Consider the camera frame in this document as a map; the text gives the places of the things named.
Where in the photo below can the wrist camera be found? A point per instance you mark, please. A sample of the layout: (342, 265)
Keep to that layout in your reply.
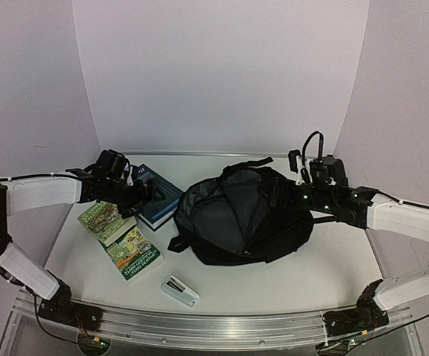
(328, 171)
(80, 173)

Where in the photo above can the green paperback book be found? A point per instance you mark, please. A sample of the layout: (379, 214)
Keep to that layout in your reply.
(104, 222)
(133, 254)

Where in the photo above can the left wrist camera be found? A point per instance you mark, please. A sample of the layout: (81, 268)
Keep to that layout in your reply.
(80, 173)

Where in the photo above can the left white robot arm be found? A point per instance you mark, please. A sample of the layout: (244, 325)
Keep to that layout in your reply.
(28, 192)

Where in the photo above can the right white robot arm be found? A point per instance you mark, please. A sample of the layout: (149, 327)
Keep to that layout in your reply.
(372, 209)

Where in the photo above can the black student backpack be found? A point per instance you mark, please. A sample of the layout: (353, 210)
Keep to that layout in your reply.
(235, 219)

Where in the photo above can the dark blue hardcover book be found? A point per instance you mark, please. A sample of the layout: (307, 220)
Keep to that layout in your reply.
(157, 212)

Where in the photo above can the aluminium mounting rail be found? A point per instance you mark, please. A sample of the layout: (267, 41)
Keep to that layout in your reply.
(224, 333)

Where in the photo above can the white stapler box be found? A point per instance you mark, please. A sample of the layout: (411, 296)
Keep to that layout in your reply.
(180, 291)

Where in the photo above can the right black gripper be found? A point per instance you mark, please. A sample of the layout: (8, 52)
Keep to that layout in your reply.
(278, 190)

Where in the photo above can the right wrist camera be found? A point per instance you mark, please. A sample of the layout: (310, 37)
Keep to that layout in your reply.
(328, 171)

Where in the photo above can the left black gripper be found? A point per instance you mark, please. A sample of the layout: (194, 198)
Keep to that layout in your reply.
(124, 211)

